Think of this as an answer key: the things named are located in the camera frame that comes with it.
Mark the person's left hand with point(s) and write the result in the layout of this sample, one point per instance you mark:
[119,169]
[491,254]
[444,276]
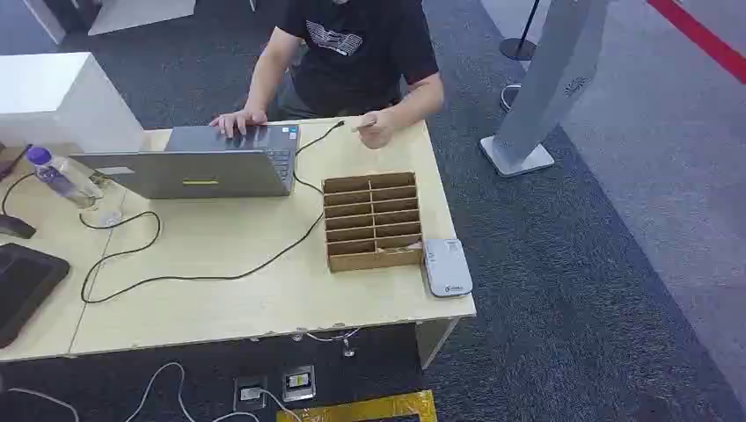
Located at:
[377,129]

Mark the silver floor socket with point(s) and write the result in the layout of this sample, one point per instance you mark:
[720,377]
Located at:
[299,383]

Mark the floor power socket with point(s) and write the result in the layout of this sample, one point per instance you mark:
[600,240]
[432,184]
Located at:
[250,393]

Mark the white cabinet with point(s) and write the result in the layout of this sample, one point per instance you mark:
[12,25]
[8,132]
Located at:
[64,99]

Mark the person's hand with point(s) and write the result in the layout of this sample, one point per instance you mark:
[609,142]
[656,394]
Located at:
[377,129]
[236,121]

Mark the person's right hand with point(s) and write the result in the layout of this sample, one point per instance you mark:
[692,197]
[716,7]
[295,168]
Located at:
[236,121]

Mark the yellow floor tape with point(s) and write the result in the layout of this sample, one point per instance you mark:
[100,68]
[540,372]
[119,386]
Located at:
[361,409]

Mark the wooden card box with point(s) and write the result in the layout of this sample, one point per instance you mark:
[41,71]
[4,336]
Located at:
[373,221]

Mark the pale wooden desk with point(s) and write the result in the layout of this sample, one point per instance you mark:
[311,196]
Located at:
[245,262]

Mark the card in box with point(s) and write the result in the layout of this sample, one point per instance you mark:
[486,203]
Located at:
[408,247]

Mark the grey standing pillar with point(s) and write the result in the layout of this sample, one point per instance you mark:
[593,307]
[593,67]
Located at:
[539,87]

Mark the grey laptop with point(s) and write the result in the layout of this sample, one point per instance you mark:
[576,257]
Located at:
[198,166]

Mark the red barrier belt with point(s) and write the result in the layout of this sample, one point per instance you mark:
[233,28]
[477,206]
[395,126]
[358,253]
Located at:
[699,36]

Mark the person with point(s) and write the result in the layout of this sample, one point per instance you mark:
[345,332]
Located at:
[355,64]

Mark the clear plastic water bottle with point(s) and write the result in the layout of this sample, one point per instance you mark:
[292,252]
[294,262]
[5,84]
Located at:
[61,177]

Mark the black flat pad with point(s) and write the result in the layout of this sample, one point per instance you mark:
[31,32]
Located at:
[23,288]

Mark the white card reader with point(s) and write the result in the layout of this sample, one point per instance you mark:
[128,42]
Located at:
[446,268]

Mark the black stanchion post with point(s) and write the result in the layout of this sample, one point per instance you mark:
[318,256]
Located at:
[520,43]

